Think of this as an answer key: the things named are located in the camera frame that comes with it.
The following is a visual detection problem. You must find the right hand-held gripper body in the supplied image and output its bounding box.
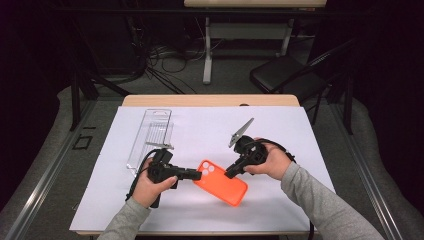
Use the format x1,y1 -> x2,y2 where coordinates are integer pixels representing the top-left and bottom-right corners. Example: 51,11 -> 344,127
228,117 -> 269,167

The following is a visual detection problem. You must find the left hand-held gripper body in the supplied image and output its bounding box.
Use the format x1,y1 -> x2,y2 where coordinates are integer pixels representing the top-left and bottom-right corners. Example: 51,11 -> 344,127
145,142 -> 184,209

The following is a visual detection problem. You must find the orange phone case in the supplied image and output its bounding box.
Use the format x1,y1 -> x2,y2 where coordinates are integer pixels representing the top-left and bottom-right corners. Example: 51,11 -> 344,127
193,159 -> 249,208

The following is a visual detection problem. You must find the clear plastic container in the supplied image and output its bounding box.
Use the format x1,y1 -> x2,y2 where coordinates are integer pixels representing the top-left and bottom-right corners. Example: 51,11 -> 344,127
125,108 -> 175,178

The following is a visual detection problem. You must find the person's right hand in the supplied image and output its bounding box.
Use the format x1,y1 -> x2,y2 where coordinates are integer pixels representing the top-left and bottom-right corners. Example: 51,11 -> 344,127
244,137 -> 293,182

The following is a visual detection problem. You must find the person's left hand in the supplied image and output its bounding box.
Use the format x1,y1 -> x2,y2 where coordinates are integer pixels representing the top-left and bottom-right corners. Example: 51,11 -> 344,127
132,158 -> 179,210

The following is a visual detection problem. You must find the white table cover sheet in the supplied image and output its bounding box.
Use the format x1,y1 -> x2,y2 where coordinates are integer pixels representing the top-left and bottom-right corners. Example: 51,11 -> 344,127
69,105 -> 336,233

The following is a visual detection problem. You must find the light wooden table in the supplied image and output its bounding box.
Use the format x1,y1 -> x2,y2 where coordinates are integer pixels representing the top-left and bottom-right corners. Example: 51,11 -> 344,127
69,94 -> 336,237

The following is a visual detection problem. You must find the black folding chair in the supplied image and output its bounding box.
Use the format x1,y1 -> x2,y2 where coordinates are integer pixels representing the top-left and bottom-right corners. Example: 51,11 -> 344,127
249,38 -> 358,126

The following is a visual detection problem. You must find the black metal stand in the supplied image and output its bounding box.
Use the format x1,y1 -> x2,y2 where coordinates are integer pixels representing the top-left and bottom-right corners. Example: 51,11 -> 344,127
68,19 -> 133,133
328,71 -> 355,136

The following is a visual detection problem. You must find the white-framed table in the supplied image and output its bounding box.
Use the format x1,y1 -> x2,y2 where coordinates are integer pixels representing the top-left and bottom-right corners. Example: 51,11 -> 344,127
183,0 -> 328,85

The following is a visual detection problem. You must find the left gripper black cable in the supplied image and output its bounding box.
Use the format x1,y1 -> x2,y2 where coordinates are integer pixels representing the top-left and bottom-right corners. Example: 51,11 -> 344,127
125,148 -> 159,203

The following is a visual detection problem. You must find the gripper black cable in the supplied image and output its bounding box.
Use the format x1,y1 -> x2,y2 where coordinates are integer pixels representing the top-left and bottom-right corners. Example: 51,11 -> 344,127
125,148 -> 159,203
254,137 -> 316,240

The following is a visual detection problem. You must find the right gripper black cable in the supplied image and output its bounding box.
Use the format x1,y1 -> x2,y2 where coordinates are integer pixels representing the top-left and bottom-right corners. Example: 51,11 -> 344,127
254,137 -> 316,240

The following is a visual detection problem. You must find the black floor cable bundle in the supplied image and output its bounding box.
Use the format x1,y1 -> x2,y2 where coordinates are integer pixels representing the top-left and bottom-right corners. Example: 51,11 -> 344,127
126,16 -> 224,96

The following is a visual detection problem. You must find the grey metal floor rail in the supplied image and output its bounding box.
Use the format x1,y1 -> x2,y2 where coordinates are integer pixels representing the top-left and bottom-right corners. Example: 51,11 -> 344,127
329,103 -> 405,240
3,99 -> 98,240

